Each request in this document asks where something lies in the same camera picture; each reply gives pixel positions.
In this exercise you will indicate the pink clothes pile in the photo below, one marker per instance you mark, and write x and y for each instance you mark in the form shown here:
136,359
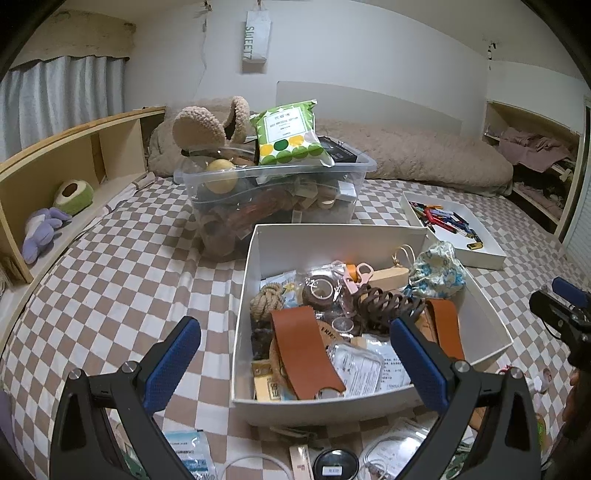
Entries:
531,147

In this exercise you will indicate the brown hair claw clip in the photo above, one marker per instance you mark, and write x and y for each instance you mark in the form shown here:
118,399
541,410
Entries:
383,305

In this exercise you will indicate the brown tape roll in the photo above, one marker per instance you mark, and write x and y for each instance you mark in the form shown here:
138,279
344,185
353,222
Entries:
321,290

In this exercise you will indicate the clear plastic case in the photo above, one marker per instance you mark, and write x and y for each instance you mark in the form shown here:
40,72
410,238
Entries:
392,445
358,369

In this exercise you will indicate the wooden bedside shelf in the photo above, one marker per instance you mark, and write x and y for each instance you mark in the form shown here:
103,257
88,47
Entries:
46,159

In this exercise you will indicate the white pump bottle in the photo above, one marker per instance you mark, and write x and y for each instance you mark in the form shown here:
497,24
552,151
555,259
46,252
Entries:
541,381

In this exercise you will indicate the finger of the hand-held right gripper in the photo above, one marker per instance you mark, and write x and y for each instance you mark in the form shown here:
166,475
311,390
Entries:
549,311
572,290

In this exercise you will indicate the wooden block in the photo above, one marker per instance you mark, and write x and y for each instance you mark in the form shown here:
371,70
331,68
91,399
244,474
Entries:
388,278

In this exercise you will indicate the black wall hook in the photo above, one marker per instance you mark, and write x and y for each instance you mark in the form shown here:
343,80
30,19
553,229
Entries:
491,50

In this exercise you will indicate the purple plush toy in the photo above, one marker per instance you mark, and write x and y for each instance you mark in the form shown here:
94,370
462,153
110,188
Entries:
41,233

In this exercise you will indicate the clear plastic storage bin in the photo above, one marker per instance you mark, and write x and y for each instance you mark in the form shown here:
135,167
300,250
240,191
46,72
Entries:
205,184

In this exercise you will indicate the pink scissors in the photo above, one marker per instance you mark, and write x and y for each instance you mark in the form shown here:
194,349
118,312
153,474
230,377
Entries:
358,276

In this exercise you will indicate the blue white medicine sachet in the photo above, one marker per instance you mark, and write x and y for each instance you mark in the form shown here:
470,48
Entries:
189,457

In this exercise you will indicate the white hanging bag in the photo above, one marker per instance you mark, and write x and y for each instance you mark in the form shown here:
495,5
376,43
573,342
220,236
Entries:
256,41

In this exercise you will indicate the black box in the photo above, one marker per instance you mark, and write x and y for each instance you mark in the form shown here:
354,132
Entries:
339,150

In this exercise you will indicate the black round tin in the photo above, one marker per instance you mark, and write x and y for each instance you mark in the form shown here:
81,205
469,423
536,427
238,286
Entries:
334,465

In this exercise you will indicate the floral fabric pouch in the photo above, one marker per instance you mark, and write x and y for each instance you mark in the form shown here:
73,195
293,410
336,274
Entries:
436,272

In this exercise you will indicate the pile of colourful pens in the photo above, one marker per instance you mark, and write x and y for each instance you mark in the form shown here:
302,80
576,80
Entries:
438,217

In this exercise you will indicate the small yellow box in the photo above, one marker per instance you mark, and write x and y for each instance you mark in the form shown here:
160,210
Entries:
266,381

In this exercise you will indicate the built-in closet shelf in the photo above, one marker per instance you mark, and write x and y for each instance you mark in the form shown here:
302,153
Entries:
503,110

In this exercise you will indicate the white cardboard box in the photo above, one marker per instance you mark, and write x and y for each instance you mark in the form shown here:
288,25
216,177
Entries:
323,410

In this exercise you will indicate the green dotted packet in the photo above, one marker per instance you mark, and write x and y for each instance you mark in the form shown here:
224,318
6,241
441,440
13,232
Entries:
286,134

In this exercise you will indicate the grey curtain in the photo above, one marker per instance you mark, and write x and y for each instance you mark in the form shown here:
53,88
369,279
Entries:
69,101

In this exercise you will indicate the beige fluffy blanket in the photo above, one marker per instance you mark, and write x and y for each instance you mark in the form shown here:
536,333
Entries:
415,157

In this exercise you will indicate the yellow ball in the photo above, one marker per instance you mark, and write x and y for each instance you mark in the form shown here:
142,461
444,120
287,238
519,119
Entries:
219,175

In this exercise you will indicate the white shallow tray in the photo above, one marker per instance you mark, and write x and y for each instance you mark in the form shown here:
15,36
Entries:
485,258

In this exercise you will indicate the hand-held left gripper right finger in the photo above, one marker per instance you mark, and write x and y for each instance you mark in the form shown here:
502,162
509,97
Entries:
418,364

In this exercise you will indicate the brown leather sleeve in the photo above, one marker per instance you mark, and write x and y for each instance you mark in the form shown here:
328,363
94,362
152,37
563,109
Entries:
304,350
444,327

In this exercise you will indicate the white headboard panel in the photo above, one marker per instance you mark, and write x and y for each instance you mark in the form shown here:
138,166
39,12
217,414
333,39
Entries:
369,101

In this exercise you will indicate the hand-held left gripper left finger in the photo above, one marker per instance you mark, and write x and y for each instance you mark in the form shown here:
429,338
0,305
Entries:
171,364

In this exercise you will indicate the green elephant coaster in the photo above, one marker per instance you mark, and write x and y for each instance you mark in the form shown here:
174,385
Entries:
541,431

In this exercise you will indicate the avocado plush toy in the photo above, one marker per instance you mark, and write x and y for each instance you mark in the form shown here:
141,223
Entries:
74,198

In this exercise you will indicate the brown fuzzy slippers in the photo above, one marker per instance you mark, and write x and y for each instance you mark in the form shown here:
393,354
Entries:
198,129

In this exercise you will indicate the beige curtain valance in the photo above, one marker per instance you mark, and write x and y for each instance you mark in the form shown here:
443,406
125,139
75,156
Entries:
83,41

